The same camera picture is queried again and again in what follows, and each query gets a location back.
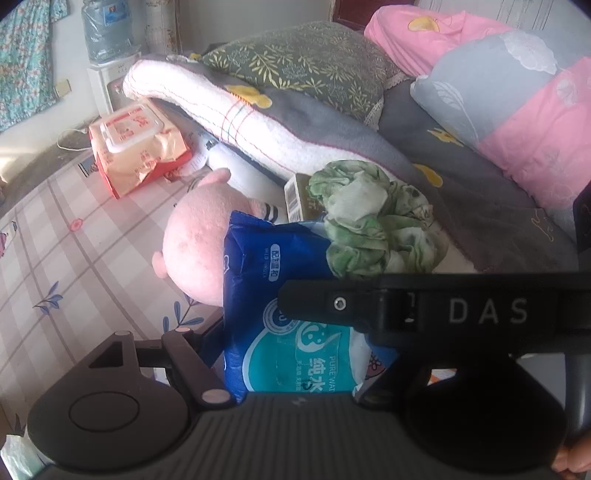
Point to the green cloth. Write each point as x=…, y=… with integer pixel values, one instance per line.
x=369, y=230

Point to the pink and grey quilt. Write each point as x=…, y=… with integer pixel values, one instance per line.
x=521, y=120

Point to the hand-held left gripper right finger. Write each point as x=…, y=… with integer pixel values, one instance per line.
x=392, y=392

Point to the teal floral wall cloth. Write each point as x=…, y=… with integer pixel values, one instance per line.
x=23, y=60

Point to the wall socket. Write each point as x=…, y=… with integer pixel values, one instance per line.
x=63, y=88

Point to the person's right hand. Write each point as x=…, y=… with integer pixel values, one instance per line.
x=575, y=457

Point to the checked bed sheet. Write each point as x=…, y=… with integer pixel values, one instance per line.
x=83, y=277

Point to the pink plush toy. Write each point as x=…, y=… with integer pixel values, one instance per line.
x=198, y=240

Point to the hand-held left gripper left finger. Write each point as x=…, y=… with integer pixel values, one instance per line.
x=184, y=360

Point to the pink pillow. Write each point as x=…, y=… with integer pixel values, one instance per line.
x=425, y=37

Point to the blue wet wipes pack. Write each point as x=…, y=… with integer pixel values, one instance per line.
x=277, y=350

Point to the green leaf print pillow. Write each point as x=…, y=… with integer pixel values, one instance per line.
x=304, y=64

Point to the blue water jug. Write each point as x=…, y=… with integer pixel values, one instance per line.
x=108, y=27

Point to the white and grey quilt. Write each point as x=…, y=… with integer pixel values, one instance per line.
x=300, y=129

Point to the patterned rolled mat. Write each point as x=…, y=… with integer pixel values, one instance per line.
x=161, y=27

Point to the pink wet wipes pack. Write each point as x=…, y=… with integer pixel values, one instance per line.
x=134, y=147

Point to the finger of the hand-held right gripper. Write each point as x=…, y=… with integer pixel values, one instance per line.
x=323, y=302

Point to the dark red door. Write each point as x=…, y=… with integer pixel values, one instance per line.
x=369, y=11

